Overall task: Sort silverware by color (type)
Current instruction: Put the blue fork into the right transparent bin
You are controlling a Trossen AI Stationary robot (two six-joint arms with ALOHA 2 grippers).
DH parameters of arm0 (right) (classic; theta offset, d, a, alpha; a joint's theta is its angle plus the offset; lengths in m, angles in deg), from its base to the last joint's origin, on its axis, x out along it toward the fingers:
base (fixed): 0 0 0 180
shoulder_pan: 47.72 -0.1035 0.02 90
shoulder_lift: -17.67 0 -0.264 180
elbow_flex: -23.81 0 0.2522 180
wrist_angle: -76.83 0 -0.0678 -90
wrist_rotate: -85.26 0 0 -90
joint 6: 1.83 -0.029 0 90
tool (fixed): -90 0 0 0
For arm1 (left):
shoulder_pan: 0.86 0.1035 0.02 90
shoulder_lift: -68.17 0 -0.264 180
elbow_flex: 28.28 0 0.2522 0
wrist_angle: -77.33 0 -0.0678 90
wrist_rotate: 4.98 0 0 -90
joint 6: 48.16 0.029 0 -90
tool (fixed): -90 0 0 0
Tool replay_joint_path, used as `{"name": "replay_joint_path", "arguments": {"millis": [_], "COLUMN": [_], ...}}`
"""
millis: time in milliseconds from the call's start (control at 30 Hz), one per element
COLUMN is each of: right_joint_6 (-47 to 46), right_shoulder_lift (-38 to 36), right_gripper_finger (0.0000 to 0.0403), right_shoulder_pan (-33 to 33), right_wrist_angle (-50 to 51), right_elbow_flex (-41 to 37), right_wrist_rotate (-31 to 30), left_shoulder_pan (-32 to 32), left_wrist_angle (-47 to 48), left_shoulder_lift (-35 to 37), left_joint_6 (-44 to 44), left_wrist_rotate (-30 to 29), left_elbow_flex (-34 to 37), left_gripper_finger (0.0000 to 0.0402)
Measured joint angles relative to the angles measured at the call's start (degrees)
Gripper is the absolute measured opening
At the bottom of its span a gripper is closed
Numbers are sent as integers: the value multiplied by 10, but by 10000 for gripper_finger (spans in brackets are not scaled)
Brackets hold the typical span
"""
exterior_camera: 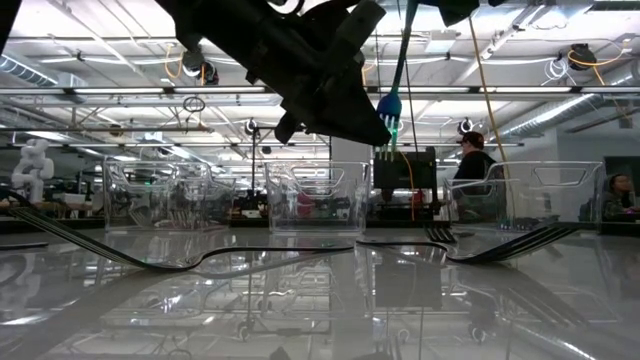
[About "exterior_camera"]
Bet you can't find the orange cable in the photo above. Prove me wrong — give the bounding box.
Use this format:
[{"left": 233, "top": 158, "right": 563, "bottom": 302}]
[{"left": 398, "top": 148, "right": 417, "bottom": 222}]

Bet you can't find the white square pillar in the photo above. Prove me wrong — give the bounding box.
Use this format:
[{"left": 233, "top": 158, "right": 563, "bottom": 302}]
[{"left": 331, "top": 135, "right": 372, "bottom": 166}]

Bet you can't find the black cable loop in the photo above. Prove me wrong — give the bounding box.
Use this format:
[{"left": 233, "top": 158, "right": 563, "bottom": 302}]
[{"left": 181, "top": 95, "right": 207, "bottom": 114}]

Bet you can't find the black metal gantry frame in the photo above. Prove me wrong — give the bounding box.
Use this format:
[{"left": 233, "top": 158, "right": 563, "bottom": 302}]
[{"left": 251, "top": 124, "right": 334, "bottom": 199}]

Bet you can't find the clear plastic bin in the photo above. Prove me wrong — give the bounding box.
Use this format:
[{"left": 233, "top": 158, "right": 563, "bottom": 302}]
[
  {"left": 263, "top": 160, "right": 372, "bottom": 236},
  {"left": 443, "top": 159, "right": 607, "bottom": 232},
  {"left": 101, "top": 158, "right": 236, "bottom": 234}
]

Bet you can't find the black monitor on stand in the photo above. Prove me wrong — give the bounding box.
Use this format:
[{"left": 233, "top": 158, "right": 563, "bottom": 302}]
[{"left": 372, "top": 146, "right": 444, "bottom": 222}]

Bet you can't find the white robot figure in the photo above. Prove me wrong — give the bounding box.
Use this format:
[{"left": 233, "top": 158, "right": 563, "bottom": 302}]
[{"left": 9, "top": 138, "right": 55, "bottom": 205}]

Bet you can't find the silver fork right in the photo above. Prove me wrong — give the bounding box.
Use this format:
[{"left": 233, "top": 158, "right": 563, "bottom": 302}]
[{"left": 355, "top": 225, "right": 581, "bottom": 266}]

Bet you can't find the yellow hanging cable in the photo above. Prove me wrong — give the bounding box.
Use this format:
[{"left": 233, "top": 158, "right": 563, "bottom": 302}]
[{"left": 467, "top": 14, "right": 517, "bottom": 221}]

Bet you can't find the black ceiling cable reel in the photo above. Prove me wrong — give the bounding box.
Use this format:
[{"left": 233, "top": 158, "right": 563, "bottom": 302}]
[
  {"left": 544, "top": 42, "right": 631, "bottom": 89},
  {"left": 180, "top": 47, "right": 221, "bottom": 87}
]

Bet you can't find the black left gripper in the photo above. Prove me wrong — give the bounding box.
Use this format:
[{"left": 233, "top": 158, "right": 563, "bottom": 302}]
[{"left": 169, "top": 0, "right": 394, "bottom": 149}]

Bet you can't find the silver ventilation duct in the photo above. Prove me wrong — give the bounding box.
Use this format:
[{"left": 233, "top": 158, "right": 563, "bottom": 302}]
[
  {"left": 499, "top": 62, "right": 640, "bottom": 144},
  {"left": 0, "top": 49, "right": 89, "bottom": 90}
]

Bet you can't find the black hanging cable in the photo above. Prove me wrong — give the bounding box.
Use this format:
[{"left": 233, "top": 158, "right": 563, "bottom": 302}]
[{"left": 402, "top": 54, "right": 421, "bottom": 154}]

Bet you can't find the long ceiling light strip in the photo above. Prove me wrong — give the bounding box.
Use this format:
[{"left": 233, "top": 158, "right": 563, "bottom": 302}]
[{"left": 0, "top": 85, "right": 640, "bottom": 96}]

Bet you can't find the person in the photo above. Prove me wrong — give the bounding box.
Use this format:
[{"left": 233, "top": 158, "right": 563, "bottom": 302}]
[
  {"left": 579, "top": 172, "right": 640, "bottom": 224},
  {"left": 452, "top": 130, "right": 507, "bottom": 224}
]

